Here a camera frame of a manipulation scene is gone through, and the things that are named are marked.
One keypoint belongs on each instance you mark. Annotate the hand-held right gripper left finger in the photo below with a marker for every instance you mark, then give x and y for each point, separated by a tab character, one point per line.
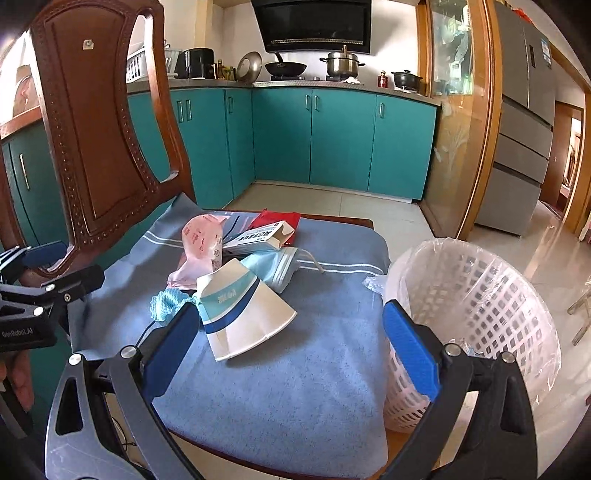
175	344

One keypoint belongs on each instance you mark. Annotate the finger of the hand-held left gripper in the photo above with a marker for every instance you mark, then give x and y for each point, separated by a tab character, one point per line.
78	282
44	254

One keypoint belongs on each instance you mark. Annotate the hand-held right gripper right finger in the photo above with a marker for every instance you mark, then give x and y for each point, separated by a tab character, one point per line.
411	348

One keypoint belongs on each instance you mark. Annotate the white and blue paper cup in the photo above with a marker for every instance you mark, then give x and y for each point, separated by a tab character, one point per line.
244	318

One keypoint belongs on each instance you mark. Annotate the white plastic mesh basket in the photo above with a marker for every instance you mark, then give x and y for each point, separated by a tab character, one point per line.
508	332

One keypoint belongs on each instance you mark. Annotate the clear plastic basket liner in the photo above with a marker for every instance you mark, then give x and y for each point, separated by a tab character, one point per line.
489	277

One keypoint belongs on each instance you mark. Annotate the pink printed plastic packet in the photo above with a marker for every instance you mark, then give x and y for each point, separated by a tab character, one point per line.
201	240

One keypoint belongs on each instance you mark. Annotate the light blue face mask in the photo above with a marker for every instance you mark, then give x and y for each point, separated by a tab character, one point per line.
277	270

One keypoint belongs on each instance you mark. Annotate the small white carton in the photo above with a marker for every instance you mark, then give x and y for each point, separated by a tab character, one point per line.
258	237

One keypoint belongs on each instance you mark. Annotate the red packet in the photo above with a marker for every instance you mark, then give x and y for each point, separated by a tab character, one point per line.
277	219

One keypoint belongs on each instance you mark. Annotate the person's left hand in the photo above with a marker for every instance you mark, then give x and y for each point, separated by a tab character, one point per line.
18	378

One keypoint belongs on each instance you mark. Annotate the brown low table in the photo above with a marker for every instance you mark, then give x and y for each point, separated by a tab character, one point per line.
466	406

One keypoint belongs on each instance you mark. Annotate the blue striped towel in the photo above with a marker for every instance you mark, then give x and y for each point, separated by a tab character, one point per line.
300	369

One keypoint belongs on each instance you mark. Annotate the carved wooden chair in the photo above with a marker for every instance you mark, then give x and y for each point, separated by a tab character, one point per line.
92	115

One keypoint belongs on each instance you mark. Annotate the wooden bench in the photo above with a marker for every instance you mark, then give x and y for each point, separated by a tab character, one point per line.
582	314

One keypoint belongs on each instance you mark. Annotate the teal kitchen cabinets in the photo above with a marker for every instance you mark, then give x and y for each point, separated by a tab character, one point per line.
337	138

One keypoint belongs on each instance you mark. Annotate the grey refrigerator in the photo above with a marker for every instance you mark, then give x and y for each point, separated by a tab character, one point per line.
521	138

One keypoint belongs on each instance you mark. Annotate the wood framed glass door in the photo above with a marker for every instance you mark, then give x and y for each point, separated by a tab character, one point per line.
457	115

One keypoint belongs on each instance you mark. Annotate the brown wooden door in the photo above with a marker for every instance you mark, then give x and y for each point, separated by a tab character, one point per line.
556	157

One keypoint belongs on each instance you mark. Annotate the black air fryer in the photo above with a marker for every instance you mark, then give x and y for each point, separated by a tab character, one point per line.
194	63

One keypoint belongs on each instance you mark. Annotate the black lidded pot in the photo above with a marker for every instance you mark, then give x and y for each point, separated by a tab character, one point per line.
407	81

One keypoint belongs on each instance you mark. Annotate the small red bottle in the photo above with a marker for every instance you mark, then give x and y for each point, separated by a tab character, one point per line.
382	79

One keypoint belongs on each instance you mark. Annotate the round metal lid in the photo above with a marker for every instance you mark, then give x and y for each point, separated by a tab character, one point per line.
248	68

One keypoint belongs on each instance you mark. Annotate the steel cooking pot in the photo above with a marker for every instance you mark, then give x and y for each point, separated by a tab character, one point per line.
341	64

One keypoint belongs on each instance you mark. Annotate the black wok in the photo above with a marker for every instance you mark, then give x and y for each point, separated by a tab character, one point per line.
286	69

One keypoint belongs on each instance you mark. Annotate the black range hood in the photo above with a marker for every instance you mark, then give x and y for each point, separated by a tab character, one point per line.
314	23

